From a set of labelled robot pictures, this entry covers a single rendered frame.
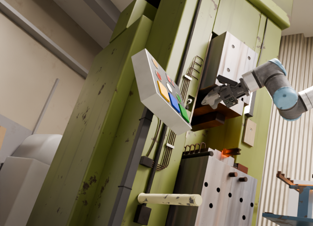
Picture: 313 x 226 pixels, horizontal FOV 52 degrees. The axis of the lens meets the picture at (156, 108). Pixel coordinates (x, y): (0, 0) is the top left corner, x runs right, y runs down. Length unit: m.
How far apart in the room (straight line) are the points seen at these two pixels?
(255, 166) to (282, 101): 0.97
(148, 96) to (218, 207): 0.74
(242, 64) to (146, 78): 0.95
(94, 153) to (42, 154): 2.63
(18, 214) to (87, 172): 2.59
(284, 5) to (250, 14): 0.40
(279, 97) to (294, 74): 3.47
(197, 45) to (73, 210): 1.26
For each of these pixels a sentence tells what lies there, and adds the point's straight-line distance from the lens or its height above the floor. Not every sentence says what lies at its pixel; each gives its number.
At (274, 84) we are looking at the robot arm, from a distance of 1.39.
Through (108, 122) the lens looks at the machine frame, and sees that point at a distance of 2.14.
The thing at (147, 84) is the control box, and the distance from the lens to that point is 1.35.
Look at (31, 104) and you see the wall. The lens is 5.51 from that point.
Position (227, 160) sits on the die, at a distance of 1.89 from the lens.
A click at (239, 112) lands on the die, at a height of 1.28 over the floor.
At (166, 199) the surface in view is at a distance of 1.47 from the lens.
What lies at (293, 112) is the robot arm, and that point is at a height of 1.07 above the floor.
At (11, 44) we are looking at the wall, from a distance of 5.44.
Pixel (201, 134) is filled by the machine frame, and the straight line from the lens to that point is 2.43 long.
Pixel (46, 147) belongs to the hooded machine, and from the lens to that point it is 4.70.
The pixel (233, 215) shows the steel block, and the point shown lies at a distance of 1.82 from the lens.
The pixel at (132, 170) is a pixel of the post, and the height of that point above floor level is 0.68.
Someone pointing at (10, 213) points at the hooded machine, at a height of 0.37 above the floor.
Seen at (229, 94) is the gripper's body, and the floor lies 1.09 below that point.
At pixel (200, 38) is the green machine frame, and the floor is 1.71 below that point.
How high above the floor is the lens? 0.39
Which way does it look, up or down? 23 degrees up
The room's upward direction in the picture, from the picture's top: 16 degrees clockwise
